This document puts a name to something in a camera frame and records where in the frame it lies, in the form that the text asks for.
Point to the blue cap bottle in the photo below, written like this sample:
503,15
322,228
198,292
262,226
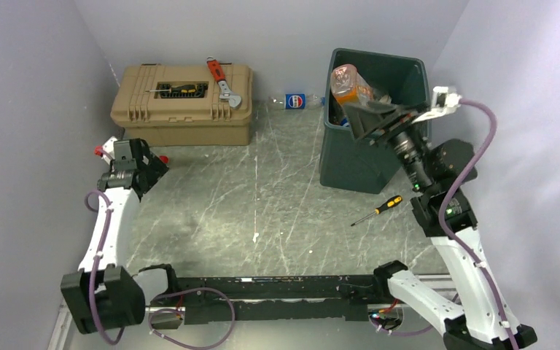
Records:
295,101

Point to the crushed orange bottle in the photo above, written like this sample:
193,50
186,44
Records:
348,86

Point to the red handled adjustable wrench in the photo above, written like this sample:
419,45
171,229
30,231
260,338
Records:
225,93

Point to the tan plastic toolbox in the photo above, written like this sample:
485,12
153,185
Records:
184,119

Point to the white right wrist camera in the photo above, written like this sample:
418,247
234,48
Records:
445,100

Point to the black yellow screwdriver in toolbox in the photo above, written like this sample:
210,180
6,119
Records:
175,89

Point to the black yellow screwdriver on table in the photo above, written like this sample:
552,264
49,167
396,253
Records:
390,203

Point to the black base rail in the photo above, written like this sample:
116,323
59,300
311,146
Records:
218,299

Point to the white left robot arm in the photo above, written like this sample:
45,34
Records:
102,294

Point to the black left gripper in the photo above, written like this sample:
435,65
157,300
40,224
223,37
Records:
154,168

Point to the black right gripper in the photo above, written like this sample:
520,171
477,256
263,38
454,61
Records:
363,119

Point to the dark green plastic bin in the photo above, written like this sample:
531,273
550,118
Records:
358,166

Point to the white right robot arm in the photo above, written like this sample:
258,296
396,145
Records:
481,319

